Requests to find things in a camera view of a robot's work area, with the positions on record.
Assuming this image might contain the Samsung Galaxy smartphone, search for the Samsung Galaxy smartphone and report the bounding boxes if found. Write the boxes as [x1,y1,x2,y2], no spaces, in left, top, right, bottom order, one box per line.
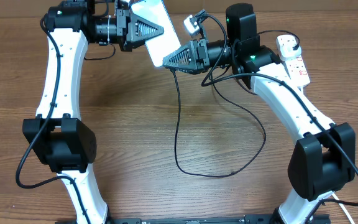
[130,0,182,68]

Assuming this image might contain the black USB charging cable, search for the black USB charging cable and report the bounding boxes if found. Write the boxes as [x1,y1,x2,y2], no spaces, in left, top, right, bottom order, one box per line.
[169,29,301,179]

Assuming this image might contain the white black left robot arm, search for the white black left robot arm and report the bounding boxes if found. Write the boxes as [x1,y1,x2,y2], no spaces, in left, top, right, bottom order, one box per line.
[22,1,164,223]

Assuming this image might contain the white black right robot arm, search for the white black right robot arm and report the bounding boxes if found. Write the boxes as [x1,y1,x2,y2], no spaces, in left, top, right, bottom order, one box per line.
[163,3,356,223]

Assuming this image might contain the white charger adapter plug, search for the white charger adapter plug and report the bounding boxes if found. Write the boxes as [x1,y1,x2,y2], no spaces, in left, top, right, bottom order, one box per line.
[278,44,302,61]

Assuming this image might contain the white power strip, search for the white power strip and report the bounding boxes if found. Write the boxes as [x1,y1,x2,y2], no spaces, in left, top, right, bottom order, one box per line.
[276,34,310,91]

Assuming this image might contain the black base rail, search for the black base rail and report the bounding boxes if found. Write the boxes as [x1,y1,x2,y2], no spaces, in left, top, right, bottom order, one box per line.
[105,215,273,224]

